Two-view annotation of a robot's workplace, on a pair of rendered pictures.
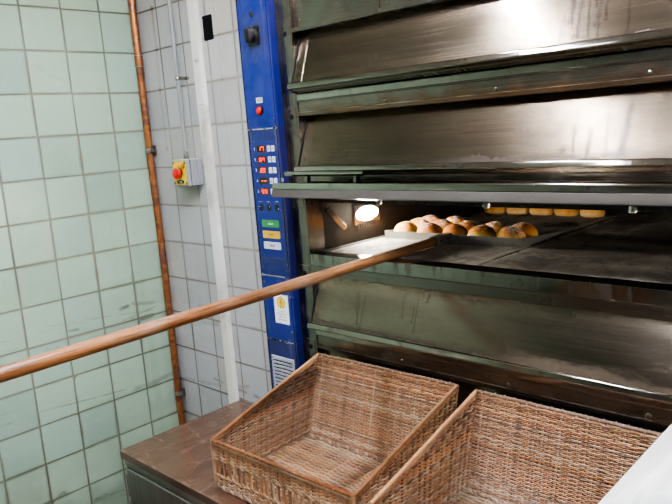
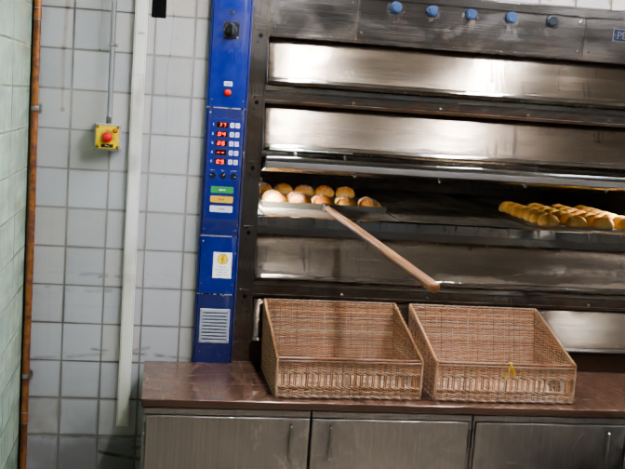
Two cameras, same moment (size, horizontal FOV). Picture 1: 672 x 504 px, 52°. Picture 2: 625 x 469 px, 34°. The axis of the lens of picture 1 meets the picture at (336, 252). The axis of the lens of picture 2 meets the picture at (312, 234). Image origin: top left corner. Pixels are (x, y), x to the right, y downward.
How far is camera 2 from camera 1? 3.21 m
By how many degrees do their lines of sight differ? 52
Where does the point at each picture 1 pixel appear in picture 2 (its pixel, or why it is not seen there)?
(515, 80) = (454, 106)
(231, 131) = (174, 104)
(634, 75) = (521, 115)
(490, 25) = (441, 71)
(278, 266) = (225, 227)
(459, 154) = (414, 147)
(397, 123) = (358, 120)
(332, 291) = (274, 247)
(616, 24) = (517, 87)
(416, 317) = (359, 260)
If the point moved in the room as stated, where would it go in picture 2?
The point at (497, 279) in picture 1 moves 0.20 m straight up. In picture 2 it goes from (428, 229) to (432, 180)
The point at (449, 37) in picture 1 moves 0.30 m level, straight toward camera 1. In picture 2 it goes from (413, 72) to (471, 73)
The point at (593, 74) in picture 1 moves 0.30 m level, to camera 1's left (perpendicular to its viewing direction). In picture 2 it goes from (499, 111) to (464, 109)
